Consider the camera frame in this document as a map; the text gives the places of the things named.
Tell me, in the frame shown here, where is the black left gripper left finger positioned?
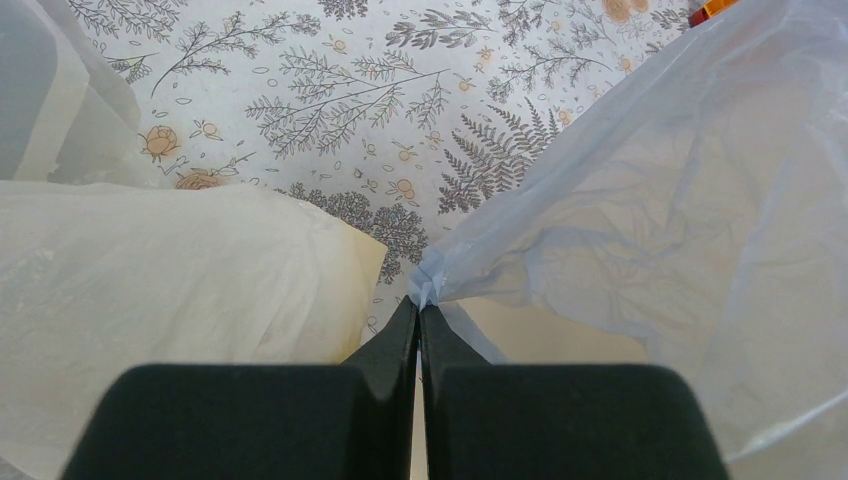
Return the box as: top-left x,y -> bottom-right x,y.
62,299 -> 419,479

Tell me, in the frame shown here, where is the orange red toy car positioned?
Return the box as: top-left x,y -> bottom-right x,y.
688,0 -> 738,28

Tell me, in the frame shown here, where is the beige plastic trash bin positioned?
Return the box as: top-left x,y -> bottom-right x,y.
410,299 -> 646,479

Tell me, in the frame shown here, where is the light blue trash bag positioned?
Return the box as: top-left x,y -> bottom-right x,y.
410,1 -> 847,479

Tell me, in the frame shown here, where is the translucent white yellow trash bag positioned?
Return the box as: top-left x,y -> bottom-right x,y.
1,1 -> 387,479

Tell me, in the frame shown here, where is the floral patterned table mat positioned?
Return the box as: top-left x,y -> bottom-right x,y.
69,0 -> 697,335

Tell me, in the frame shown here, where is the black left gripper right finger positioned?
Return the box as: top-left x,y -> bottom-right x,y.
418,306 -> 728,479

